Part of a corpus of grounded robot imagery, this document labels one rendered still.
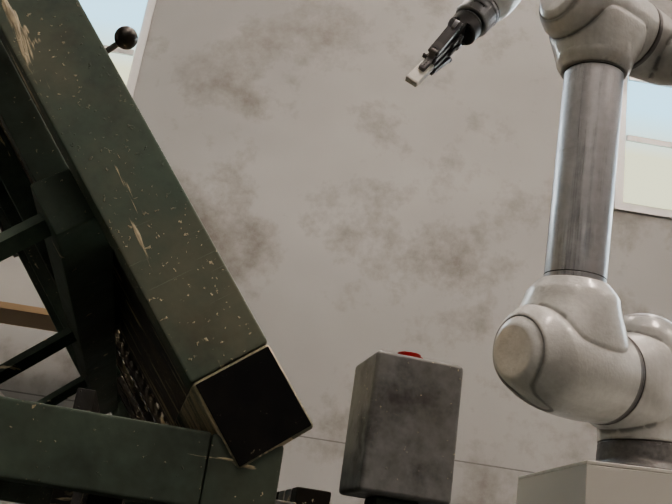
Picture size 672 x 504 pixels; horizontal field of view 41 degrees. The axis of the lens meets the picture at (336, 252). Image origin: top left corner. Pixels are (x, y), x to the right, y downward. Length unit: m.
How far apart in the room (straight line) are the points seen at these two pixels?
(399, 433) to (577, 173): 0.57
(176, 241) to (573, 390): 0.63
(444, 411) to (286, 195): 3.98
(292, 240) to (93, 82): 3.82
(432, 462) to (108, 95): 0.63
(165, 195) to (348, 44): 4.45
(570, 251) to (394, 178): 3.78
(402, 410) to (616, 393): 0.41
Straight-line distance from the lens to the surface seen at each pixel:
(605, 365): 1.41
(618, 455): 1.53
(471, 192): 5.25
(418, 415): 1.16
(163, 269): 1.14
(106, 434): 1.10
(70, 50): 1.25
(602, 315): 1.42
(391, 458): 1.14
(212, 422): 1.11
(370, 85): 5.44
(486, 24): 2.12
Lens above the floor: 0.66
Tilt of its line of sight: 19 degrees up
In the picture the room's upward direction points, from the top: 9 degrees clockwise
